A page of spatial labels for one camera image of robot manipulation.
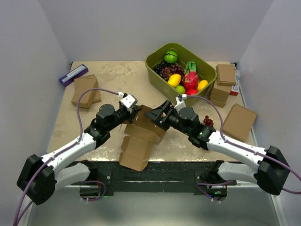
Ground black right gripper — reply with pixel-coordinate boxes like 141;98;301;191
144;100;191;136

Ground brown cardboard box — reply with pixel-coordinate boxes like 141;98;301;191
119;105;166;171

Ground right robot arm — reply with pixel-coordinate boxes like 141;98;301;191
144;101;290;195

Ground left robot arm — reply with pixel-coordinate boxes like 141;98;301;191
16;104;142;205

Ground bottom stacked cardboard box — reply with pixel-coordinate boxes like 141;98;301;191
209;98;226;108

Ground stacked cardboard box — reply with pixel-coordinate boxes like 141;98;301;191
209;98;226;108
216;64;236;86
210;82;231;102

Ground folded cardboard box upper left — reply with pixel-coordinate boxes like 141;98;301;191
71;74;98;109

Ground middle stacked cardboard box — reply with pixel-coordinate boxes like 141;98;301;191
210;82;231;102

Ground purple flat box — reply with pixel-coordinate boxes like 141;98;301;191
59;64;88;87

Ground top stacked cardboard box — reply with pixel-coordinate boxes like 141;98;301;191
216;64;236;86

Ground red white small box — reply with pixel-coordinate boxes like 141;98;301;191
230;84;240;96

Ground large folded cardboard box right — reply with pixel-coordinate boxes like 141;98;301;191
222;104;257;142

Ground green lime toy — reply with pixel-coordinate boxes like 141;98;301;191
175;85;186;94

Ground yellow mango toy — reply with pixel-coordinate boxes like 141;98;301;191
167;74;182;88

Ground dark grapes in bin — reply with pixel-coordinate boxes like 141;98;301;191
153;61;185;81

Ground red dragon fruit toy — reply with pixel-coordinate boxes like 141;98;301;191
182;61;198;91

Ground dark red grape bunch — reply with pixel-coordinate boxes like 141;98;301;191
203;115;214;128

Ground orange yellow fruit toy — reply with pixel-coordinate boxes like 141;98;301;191
197;80;208;91

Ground green round fruit toy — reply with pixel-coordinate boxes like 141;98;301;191
164;51;178;63

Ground green plastic bin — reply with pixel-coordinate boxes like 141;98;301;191
145;43;217;104

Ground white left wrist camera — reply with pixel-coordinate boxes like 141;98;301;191
118;92;138;113

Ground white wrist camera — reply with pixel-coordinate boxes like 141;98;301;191
118;92;138;113
174;94;187;112

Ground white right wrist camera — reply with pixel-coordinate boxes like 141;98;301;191
174;94;187;112

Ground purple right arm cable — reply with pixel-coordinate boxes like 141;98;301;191
185;95;301;195

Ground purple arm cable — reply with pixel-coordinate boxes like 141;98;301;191
185;95;301;195
12;88;123;226

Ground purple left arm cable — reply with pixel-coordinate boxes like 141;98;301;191
12;88;123;226

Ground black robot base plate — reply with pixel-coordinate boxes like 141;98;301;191
79;160;227;200

